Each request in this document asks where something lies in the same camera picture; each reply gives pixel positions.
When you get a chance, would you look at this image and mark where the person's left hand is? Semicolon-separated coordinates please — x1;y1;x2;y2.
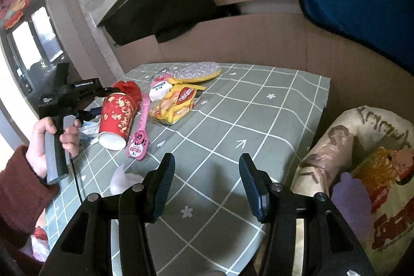
26;117;82;180

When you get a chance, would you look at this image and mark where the red wrapper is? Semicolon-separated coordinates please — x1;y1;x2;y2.
113;80;143;106

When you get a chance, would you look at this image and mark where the silver bubble packet yellow edge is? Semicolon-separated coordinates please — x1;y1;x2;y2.
169;61;222;85

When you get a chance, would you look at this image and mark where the red and white packet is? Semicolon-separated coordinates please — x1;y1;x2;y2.
31;224;50;262

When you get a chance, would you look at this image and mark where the white and pink packet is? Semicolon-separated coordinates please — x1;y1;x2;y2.
149;74;173;102

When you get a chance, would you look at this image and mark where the red paper cup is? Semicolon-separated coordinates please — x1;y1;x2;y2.
99;92;138;150

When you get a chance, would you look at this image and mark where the purple wrapper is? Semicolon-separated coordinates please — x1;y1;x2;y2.
330;173;372;247

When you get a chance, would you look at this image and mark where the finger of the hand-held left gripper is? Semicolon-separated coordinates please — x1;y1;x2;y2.
87;86;123;101
74;105;105;122

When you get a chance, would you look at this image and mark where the yellow printed bin bag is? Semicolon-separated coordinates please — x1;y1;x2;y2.
289;105;414;264

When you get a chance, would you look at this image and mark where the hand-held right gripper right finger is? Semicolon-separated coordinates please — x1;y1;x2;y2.
239;153;376;276

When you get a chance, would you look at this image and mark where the pink spoon-shaped wrapper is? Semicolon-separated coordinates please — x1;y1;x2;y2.
128;93;151;162

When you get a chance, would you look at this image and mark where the red festive window sticker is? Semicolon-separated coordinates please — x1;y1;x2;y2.
0;0;30;31

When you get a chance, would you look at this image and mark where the brown cardboard panel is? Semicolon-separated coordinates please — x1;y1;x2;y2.
113;0;308;76
304;14;414;121

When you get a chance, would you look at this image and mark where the yellow snack packet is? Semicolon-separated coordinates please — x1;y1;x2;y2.
149;84;206;125

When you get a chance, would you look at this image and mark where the black cable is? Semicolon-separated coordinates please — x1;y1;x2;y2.
72;158;84;203

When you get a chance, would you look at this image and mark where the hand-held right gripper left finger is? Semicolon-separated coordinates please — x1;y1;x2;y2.
39;152;176;276

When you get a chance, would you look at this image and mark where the person's left forearm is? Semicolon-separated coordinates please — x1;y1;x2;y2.
0;145;61;247

